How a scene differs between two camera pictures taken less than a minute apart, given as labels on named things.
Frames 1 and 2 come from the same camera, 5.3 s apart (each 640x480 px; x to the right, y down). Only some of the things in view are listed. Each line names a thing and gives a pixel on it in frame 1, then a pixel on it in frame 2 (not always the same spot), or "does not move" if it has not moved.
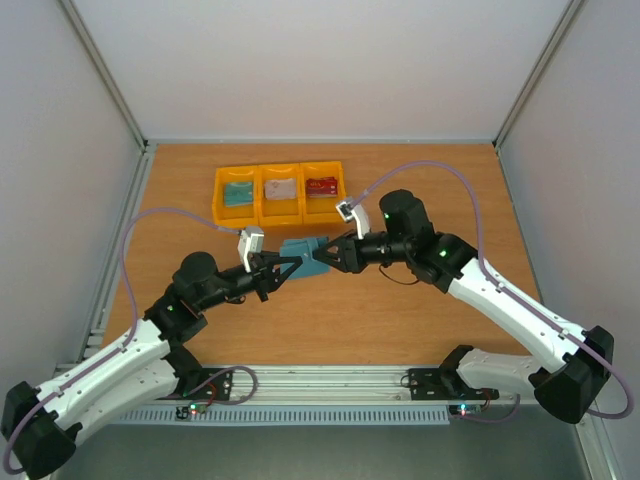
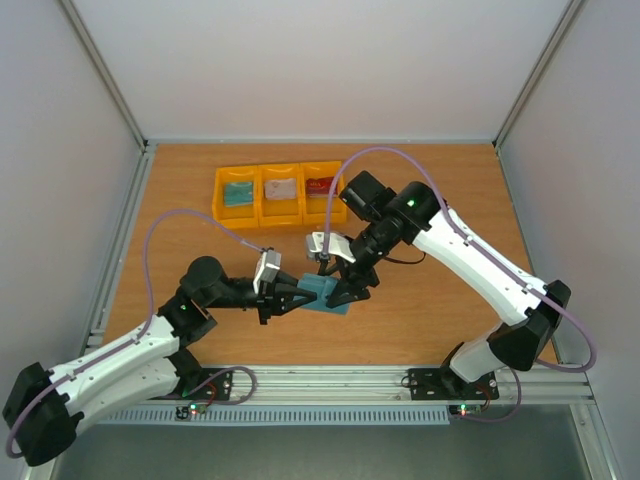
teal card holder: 303,248 -> 321,285
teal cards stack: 238,194 does not move
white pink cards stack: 280,189 does not move
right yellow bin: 321,210 does not move
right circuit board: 465,409 does not move
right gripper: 347,252 -> 357,275
